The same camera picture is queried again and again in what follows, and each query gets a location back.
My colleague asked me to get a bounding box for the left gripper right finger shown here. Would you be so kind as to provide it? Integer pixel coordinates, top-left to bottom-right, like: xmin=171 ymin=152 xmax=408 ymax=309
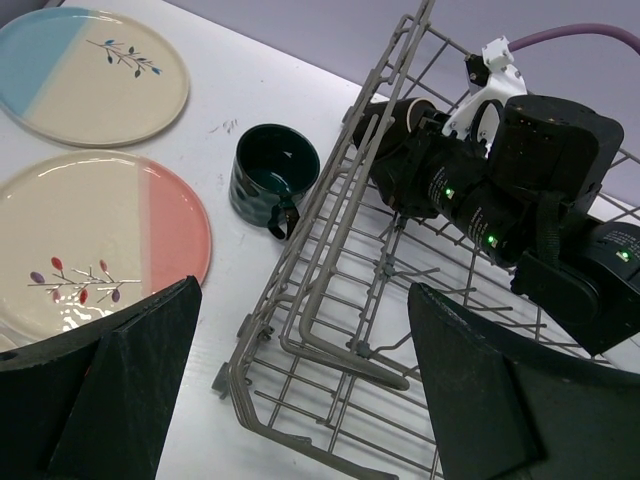
xmin=408 ymin=283 xmax=639 ymax=479

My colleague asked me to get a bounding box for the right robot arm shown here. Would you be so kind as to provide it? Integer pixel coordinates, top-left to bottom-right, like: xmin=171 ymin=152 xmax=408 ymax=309
xmin=369 ymin=94 xmax=639 ymax=355

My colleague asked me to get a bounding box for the blue and cream plate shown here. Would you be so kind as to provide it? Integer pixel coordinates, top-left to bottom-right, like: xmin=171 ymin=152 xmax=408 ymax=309
xmin=1 ymin=7 xmax=190 ymax=147

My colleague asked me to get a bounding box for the pink and cream plate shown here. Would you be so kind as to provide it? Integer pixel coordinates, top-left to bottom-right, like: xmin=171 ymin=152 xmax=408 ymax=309
xmin=1 ymin=150 xmax=212 ymax=351

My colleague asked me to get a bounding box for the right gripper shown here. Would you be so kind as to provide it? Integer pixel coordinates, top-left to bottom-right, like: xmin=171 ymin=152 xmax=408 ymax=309
xmin=369 ymin=113 xmax=536 ymax=265

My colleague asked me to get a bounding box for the dark green mug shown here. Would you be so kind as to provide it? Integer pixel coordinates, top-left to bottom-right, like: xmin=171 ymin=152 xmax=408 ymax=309
xmin=229 ymin=124 xmax=320 ymax=240

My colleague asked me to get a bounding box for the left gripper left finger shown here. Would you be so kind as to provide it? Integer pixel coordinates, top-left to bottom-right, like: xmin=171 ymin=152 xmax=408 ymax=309
xmin=1 ymin=276 xmax=202 ymax=479

